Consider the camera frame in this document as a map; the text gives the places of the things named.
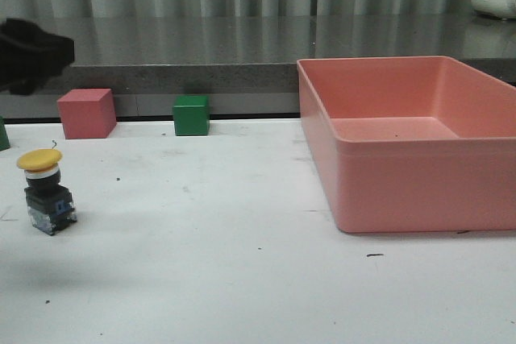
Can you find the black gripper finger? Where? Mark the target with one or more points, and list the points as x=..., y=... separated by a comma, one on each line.
x=31, y=56

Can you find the yellow push button switch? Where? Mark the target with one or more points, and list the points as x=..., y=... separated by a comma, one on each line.
x=50, y=205

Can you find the far pink cube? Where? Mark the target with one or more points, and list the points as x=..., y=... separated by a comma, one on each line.
x=87, y=113

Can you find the left green cube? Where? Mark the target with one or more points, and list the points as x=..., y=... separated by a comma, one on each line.
x=4, y=139

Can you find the green cube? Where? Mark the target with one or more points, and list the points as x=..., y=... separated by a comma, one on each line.
x=191, y=115
x=4, y=139

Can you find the right green cube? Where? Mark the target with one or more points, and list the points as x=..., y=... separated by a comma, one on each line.
x=191, y=115

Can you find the dark stone counter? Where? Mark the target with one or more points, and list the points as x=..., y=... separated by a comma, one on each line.
x=246, y=65

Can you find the pink plastic bin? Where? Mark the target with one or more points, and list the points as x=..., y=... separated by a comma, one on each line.
x=410, y=143

